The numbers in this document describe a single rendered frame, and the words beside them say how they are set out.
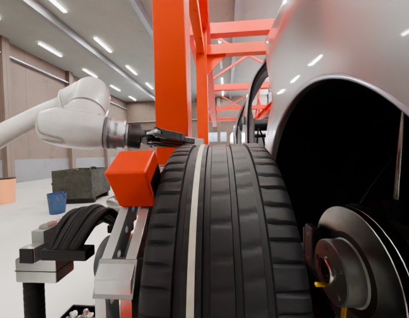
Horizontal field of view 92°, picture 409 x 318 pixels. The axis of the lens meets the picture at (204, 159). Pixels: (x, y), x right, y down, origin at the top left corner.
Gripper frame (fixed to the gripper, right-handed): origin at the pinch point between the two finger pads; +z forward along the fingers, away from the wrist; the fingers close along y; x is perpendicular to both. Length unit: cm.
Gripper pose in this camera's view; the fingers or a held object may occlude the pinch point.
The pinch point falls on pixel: (193, 142)
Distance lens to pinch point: 64.5
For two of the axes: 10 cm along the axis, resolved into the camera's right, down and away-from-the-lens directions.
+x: 0.0, -9.7, 2.3
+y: 3.5, -2.2, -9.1
